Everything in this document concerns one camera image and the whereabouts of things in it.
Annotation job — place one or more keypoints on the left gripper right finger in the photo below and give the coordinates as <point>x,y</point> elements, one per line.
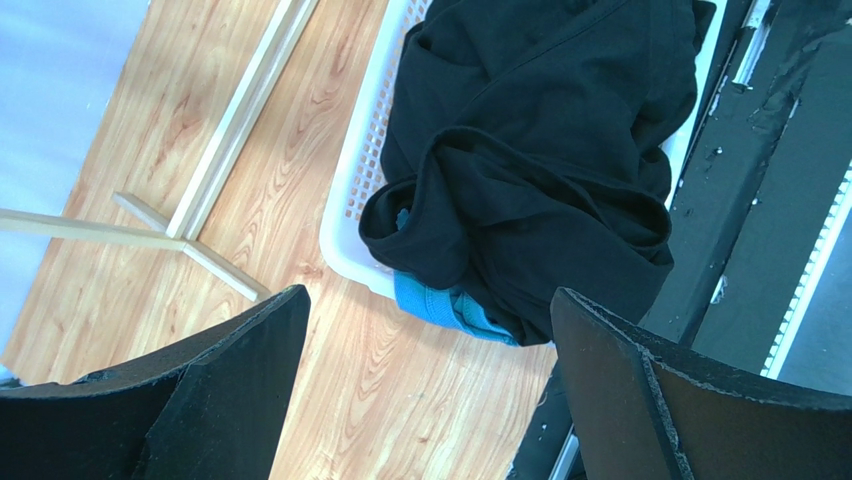
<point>644,407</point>

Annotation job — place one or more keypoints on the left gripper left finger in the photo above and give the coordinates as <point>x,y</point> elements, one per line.
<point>211,406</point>

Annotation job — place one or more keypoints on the blue tank top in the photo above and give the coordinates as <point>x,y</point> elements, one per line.
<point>450,308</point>

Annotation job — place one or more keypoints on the black top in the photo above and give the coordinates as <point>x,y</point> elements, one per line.
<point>523,154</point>

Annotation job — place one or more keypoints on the wooden clothes rack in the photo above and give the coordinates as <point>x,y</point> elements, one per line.
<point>180,231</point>

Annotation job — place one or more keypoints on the white plastic basket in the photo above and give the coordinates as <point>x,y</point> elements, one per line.
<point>358,174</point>

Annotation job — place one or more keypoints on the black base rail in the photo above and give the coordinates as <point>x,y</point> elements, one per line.
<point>762,280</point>

